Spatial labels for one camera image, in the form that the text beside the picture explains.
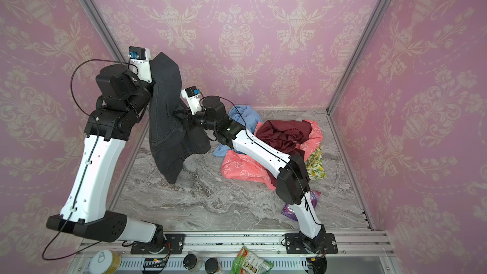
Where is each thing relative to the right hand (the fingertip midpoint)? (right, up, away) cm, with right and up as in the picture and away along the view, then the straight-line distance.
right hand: (175, 113), depth 70 cm
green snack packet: (+26, -54, -2) cm, 60 cm away
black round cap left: (+7, -50, -7) cm, 51 cm away
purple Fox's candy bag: (+45, -42, +11) cm, 62 cm away
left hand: (-1, +13, -9) cm, 16 cm away
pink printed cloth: (+25, -24, +19) cm, 39 cm away
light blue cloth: (+25, +1, +30) cm, 39 cm away
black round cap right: (+15, -51, -8) cm, 54 cm away
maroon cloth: (+45, -9, +24) cm, 52 cm away
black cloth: (-1, -10, -3) cm, 11 cm away
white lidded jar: (-23, -53, -4) cm, 58 cm away
